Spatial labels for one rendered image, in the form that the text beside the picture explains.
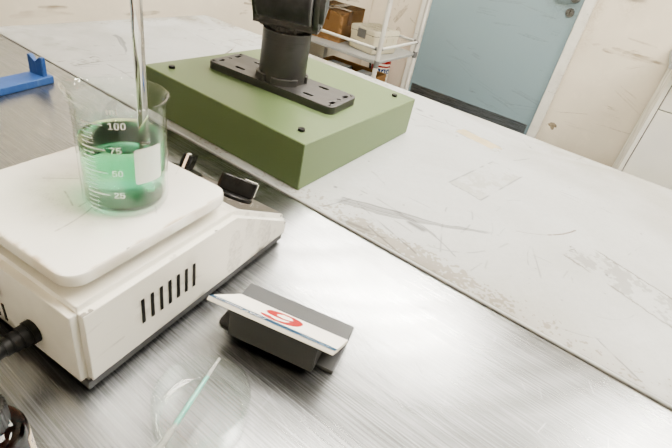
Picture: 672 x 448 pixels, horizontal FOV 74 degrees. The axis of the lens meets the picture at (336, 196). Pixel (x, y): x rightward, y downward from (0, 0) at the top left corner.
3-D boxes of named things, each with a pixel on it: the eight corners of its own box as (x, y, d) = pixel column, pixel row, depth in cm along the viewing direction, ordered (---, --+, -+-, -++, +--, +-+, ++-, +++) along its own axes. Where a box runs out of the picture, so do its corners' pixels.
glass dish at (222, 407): (264, 398, 28) (268, 376, 27) (214, 483, 24) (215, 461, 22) (191, 362, 29) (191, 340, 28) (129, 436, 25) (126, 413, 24)
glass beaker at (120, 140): (185, 189, 31) (184, 76, 27) (148, 234, 27) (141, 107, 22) (101, 171, 31) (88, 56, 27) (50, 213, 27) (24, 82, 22)
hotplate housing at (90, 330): (182, 187, 46) (181, 115, 42) (285, 241, 42) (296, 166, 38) (-78, 315, 29) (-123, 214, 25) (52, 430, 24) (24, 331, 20)
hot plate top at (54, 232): (114, 142, 36) (113, 132, 35) (230, 201, 32) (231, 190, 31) (-63, 202, 26) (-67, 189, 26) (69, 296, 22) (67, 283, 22)
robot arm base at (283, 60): (343, 51, 51) (369, 44, 56) (209, 6, 57) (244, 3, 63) (330, 116, 55) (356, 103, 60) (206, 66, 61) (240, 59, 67)
